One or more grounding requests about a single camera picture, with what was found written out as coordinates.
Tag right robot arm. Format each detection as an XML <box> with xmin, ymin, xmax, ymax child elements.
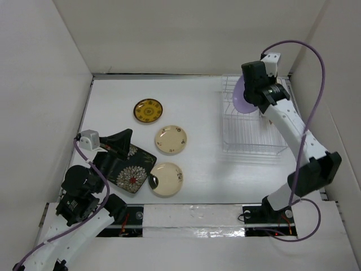
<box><xmin>241</xmin><ymin>61</ymin><xmax>342</xmax><ymax>222</ymax></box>

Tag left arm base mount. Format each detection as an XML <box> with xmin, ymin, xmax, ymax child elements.
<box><xmin>97</xmin><ymin>204</ymin><xmax>144</xmax><ymax>238</ymax></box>

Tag white wire dish rack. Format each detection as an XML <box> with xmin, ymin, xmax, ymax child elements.
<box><xmin>221</xmin><ymin>75</ymin><xmax>288</xmax><ymax>156</ymax></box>

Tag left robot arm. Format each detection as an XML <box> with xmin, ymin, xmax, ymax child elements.
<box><xmin>13</xmin><ymin>129</ymin><xmax>133</xmax><ymax>270</ymax></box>

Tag black floral square plate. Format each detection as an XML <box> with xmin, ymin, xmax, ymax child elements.
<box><xmin>107</xmin><ymin>144</ymin><xmax>157</xmax><ymax>194</ymax></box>

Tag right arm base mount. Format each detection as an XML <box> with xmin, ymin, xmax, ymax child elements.
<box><xmin>237</xmin><ymin>205</ymin><xmax>297</xmax><ymax>237</ymax></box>

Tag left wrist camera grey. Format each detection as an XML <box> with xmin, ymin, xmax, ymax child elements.
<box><xmin>76</xmin><ymin>129</ymin><xmax>100</xmax><ymax>151</ymax></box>

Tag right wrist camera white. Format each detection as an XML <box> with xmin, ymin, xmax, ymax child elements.
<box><xmin>260</xmin><ymin>53</ymin><xmax>281</xmax><ymax>78</ymax></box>

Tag purple round plate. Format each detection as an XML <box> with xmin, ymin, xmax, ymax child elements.
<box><xmin>232</xmin><ymin>76</ymin><xmax>258</xmax><ymax>114</ymax></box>

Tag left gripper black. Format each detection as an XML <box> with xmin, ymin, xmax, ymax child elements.
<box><xmin>92</xmin><ymin>128</ymin><xmax>133</xmax><ymax>191</ymax></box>

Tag cream plate black spot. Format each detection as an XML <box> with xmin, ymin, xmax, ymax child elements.
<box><xmin>148</xmin><ymin>162</ymin><xmax>183</xmax><ymax>198</ymax></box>

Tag brown yellow round plate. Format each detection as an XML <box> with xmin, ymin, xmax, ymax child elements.
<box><xmin>133</xmin><ymin>98</ymin><xmax>164</xmax><ymax>124</ymax></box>

